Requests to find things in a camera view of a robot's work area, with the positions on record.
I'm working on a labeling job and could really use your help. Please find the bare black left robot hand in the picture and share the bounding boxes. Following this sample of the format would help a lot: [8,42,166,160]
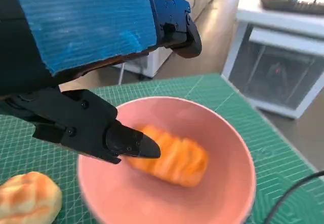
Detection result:
[0,0,203,165]

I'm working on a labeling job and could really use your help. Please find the orange toy bread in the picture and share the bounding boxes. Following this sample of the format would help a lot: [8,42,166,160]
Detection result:
[126,124,210,189]

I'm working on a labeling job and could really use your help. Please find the pink bowl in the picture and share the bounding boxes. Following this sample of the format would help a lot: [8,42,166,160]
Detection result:
[76,96,257,224]

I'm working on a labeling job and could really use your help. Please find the pale round toy bread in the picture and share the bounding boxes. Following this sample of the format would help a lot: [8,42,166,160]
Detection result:
[0,172,63,224]

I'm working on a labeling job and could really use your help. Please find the white framed appliance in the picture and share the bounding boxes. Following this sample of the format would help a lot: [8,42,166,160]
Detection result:
[221,7,324,120]

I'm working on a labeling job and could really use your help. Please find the dark computer keyboard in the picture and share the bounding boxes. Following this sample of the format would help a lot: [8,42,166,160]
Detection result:
[259,0,324,14]

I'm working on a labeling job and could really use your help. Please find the green cutting mat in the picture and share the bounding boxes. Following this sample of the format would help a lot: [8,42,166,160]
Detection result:
[0,73,324,224]

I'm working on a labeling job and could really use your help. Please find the grey metal chair frame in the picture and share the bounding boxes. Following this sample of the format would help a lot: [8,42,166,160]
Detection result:
[118,61,127,85]

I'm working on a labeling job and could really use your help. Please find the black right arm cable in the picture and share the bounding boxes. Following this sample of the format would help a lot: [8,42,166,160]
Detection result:
[263,170,324,224]

